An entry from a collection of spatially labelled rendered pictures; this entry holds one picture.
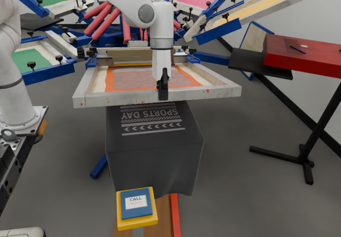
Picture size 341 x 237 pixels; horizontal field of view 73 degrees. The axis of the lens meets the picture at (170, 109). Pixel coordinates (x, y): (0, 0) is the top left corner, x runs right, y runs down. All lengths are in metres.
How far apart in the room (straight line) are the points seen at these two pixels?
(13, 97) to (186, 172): 0.81
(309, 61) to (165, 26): 1.24
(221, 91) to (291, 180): 1.70
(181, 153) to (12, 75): 0.72
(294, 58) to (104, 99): 1.34
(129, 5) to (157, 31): 0.13
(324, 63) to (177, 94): 1.22
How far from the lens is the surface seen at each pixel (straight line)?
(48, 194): 2.18
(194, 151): 1.11
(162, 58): 0.73
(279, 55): 1.76
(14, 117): 0.92
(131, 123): 1.15
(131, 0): 0.65
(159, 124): 1.14
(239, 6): 2.15
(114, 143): 1.05
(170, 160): 1.11
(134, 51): 1.33
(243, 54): 2.08
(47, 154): 2.48
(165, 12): 0.73
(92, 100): 0.78
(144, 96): 0.78
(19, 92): 0.88
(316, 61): 1.81
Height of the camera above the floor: 1.69
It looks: 36 degrees down
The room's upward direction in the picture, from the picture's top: 4 degrees clockwise
